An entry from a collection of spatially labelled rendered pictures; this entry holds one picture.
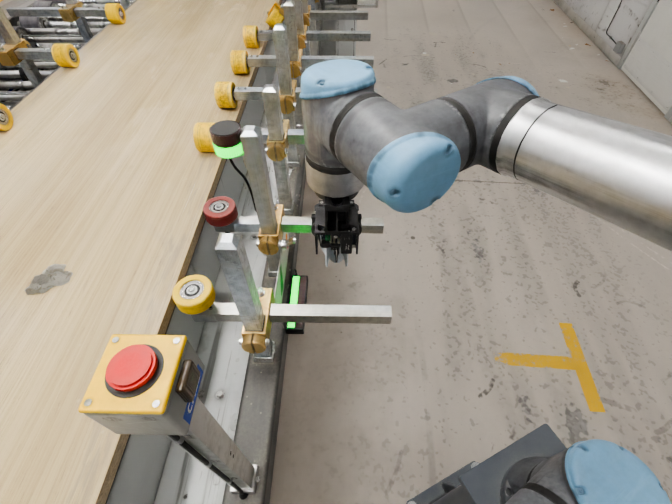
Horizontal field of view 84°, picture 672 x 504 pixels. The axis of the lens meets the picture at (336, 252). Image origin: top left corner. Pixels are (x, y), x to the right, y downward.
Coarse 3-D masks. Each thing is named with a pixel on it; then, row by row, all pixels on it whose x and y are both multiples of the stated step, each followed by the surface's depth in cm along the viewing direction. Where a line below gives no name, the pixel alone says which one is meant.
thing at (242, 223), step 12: (240, 216) 96; (252, 216) 96; (288, 216) 96; (216, 228) 95; (228, 228) 95; (240, 228) 96; (252, 228) 95; (288, 228) 95; (300, 228) 95; (372, 228) 95
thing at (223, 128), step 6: (228, 120) 73; (216, 126) 71; (222, 126) 71; (228, 126) 71; (234, 126) 71; (216, 132) 70; (222, 132) 70; (228, 132) 70; (234, 132) 70; (234, 168) 78; (240, 174) 79; (246, 180) 80; (252, 198) 84
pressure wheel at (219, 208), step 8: (208, 200) 93; (216, 200) 93; (224, 200) 93; (232, 200) 93; (208, 208) 91; (216, 208) 91; (224, 208) 92; (232, 208) 91; (208, 216) 90; (216, 216) 89; (224, 216) 90; (232, 216) 92; (216, 224) 91; (224, 224) 91
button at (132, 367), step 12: (132, 348) 32; (144, 348) 32; (120, 360) 31; (132, 360) 31; (144, 360) 31; (156, 360) 32; (108, 372) 31; (120, 372) 31; (132, 372) 31; (144, 372) 31; (120, 384) 30; (132, 384) 30; (144, 384) 31
